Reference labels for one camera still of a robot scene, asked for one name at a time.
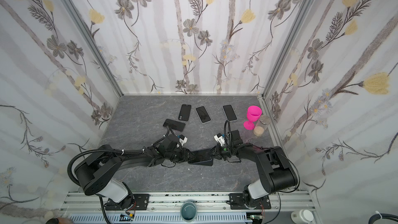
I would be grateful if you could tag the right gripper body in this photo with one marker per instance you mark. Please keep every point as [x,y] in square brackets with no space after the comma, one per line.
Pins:
[216,153]

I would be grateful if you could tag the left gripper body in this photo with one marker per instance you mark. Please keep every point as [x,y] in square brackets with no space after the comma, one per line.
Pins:
[177,155]

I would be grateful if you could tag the black phone case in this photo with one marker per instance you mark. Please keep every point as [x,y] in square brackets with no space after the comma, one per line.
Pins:
[202,161]

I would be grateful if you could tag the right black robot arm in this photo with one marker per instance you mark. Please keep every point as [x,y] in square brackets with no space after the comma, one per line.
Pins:
[276,172]

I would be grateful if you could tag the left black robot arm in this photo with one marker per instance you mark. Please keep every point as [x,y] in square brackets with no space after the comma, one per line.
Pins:
[94,170]

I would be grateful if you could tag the clear jar with cork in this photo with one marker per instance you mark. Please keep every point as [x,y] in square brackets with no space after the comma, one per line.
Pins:
[261,125]

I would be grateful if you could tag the pink plastic goblet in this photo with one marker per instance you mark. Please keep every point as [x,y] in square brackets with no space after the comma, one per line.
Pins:
[253,115]

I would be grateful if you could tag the teal round cup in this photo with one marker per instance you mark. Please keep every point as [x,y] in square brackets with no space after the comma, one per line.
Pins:
[188,211]

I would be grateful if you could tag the white bottle bottom right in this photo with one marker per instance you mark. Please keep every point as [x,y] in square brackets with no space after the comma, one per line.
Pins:
[303,216]

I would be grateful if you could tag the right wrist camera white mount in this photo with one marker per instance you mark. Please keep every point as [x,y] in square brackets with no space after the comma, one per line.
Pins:
[220,139]

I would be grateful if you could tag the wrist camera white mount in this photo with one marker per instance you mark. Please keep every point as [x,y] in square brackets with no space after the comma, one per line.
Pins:
[182,139]
[220,139]

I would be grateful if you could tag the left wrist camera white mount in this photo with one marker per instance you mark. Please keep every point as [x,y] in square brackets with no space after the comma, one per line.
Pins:
[182,139]

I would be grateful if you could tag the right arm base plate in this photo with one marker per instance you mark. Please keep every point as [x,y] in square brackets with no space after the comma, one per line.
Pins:
[243,201]

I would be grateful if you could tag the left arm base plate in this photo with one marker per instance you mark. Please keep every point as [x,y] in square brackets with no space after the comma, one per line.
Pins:
[137,202]

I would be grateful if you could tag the aluminium front rail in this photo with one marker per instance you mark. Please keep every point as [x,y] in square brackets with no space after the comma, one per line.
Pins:
[171,202]

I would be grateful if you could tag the white slotted cable duct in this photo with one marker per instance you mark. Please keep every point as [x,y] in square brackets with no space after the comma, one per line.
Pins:
[161,218]

